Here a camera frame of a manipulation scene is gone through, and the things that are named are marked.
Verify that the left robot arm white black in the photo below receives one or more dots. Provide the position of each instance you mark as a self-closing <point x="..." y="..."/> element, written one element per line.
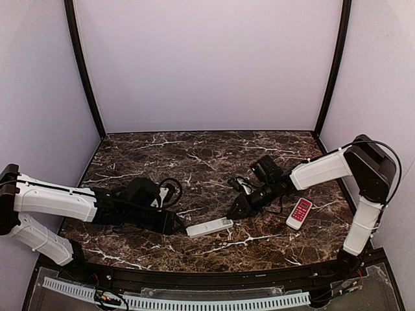
<point x="142" y="203"/>

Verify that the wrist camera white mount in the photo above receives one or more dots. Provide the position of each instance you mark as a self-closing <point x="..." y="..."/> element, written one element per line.
<point x="242" y="185"/>
<point x="166" y="193"/>

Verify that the left black frame post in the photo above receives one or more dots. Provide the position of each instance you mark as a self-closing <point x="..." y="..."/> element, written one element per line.
<point x="82" y="68"/>

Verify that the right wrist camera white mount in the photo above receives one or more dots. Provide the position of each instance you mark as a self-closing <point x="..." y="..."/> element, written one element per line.
<point x="242" y="185"/>

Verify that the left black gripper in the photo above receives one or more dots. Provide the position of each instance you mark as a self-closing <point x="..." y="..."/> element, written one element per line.
<point x="173" y="223"/>

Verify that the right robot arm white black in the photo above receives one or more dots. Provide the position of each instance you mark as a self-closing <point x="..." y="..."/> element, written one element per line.
<point x="375" y="168"/>

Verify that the black frame post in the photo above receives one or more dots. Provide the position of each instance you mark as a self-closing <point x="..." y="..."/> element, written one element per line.
<point x="335" y="66"/>
<point x="82" y="68"/>

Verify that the red white remote control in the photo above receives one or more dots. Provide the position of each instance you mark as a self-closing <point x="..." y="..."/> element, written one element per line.
<point x="299" y="213"/>

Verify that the black front rail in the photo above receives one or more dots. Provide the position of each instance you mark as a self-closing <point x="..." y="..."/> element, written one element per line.
<point x="303" y="277"/>

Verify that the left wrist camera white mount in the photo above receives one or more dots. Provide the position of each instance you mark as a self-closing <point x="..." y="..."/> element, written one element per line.
<point x="166" y="193"/>

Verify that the white air conditioner remote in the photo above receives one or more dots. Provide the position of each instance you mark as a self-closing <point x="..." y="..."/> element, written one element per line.
<point x="209" y="227"/>

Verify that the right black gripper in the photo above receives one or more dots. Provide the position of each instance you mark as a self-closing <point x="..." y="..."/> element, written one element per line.
<point x="246" y="201"/>

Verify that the white slotted cable duct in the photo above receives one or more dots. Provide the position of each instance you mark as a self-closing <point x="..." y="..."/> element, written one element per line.
<point x="156" y="299"/>

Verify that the right black frame post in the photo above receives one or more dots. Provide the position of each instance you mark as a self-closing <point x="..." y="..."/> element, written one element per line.
<point x="335" y="66"/>

